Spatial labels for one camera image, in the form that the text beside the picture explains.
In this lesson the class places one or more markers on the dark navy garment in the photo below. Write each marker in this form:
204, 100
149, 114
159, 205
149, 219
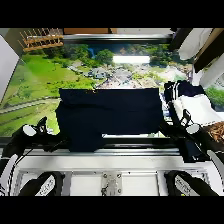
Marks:
110, 111

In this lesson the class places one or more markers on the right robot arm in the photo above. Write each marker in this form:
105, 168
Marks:
196, 146

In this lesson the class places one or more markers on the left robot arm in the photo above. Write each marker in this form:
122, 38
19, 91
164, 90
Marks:
19, 140

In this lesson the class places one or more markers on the navy garment with white stripes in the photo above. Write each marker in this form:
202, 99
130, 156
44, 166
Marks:
185, 88

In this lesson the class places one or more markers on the brown patterned garment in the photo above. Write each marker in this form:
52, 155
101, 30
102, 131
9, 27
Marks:
217, 131

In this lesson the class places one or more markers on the white hanging garment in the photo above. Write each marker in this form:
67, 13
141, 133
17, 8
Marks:
195, 41

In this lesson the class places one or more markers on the silver frame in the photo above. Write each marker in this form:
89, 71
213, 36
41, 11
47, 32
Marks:
133, 163

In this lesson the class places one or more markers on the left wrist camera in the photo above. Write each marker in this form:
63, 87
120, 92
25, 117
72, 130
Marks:
42, 124

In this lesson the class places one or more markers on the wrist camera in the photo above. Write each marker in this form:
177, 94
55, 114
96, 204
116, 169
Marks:
42, 124
186, 117

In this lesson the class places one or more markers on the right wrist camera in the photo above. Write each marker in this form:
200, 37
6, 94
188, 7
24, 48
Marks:
186, 117

